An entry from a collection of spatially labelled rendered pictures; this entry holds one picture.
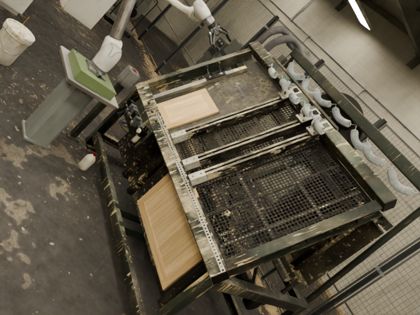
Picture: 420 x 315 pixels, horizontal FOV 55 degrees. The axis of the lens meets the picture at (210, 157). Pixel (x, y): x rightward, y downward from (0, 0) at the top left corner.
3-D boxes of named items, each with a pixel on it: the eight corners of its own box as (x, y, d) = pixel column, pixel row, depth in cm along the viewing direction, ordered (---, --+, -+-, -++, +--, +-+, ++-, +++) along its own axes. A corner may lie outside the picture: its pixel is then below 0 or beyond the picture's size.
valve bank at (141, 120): (112, 108, 375) (129, 90, 368) (124, 115, 385) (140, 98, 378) (122, 142, 341) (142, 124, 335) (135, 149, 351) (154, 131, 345)
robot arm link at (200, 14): (213, 12, 325) (209, 15, 337) (202, -5, 321) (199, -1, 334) (202, 19, 323) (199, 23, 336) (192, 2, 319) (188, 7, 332)
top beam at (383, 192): (249, 51, 415) (248, 42, 408) (257, 48, 417) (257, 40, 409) (382, 212, 268) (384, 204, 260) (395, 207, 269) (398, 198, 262)
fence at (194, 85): (154, 98, 383) (152, 95, 380) (245, 68, 396) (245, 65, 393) (155, 101, 380) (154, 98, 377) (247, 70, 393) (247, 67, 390)
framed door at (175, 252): (138, 202, 361) (136, 201, 360) (181, 163, 346) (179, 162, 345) (164, 290, 301) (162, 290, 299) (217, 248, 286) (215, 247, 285)
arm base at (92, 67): (89, 71, 317) (93, 66, 316) (85, 59, 332) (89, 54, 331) (106, 84, 329) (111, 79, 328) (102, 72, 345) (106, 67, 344)
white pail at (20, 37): (-16, 39, 397) (12, 4, 385) (12, 56, 419) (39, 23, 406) (-16, 56, 377) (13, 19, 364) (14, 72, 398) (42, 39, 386)
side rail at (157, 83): (149, 89, 404) (146, 80, 396) (249, 56, 419) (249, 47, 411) (150, 92, 400) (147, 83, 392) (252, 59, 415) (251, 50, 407)
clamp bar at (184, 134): (171, 138, 343) (165, 117, 325) (297, 95, 359) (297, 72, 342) (174, 145, 336) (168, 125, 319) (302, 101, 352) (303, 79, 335)
